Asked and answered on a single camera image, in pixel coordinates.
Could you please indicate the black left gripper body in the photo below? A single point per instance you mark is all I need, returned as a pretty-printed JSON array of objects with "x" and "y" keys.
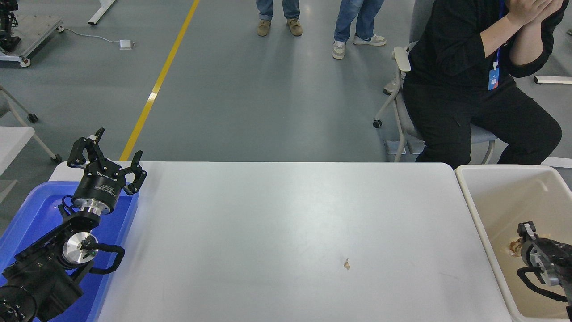
[{"x": 99, "y": 185}]

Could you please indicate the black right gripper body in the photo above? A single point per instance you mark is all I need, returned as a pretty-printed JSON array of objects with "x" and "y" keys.
[{"x": 526, "y": 251}]

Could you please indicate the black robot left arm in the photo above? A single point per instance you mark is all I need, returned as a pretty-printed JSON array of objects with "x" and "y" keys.
[{"x": 40, "y": 273}]

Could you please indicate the person's left forearm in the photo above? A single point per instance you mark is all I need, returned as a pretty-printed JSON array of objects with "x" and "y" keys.
[{"x": 529, "y": 47}]

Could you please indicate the person's right forearm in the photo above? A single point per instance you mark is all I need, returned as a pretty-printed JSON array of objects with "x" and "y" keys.
[{"x": 496, "y": 40}]

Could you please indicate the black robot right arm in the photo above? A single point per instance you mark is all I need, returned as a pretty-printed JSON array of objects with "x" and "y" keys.
[{"x": 556, "y": 259}]

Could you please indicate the person's right hand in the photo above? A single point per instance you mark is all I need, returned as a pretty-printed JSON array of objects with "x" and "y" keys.
[{"x": 525, "y": 11}]

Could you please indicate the person's left hand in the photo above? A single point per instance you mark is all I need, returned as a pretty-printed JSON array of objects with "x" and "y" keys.
[{"x": 549, "y": 11}]

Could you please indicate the large pale bin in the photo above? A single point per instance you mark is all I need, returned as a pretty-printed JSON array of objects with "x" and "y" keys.
[{"x": 505, "y": 201}]

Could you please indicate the blue plastic tray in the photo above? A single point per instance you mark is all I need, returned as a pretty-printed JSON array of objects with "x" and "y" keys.
[{"x": 31, "y": 214}]

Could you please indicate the white wheeled side table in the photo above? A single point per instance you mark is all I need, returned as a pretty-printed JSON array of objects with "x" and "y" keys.
[{"x": 11, "y": 143}]

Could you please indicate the grey wheeled platform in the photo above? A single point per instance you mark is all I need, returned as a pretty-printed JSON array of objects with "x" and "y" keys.
[{"x": 38, "y": 27}]

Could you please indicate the white desk leg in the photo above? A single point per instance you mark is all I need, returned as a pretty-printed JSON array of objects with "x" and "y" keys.
[{"x": 100, "y": 11}]

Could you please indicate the black equipment on platform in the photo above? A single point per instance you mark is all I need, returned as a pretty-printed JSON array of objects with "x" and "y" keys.
[{"x": 8, "y": 27}]

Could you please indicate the metal floor plate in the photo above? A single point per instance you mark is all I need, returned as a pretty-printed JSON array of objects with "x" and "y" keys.
[{"x": 389, "y": 146}]

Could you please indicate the person with tan shoes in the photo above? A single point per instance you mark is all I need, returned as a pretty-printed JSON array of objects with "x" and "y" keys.
[{"x": 264, "y": 27}]

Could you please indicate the person with blue badge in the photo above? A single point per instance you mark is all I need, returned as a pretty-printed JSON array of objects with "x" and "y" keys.
[{"x": 447, "y": 44}]

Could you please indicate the grey wheeled office chair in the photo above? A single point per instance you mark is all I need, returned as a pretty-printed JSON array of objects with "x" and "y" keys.
[{"x": 402, "y": 58}]

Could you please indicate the person with white sneakers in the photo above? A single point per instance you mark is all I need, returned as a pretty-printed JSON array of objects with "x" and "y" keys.
[{"x": 353, "y": 18}]

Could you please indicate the white floor rail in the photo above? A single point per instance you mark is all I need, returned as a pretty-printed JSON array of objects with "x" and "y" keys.
[
  {"x": 558, "y": 162},
  {"x": 554, "y": 79}
]

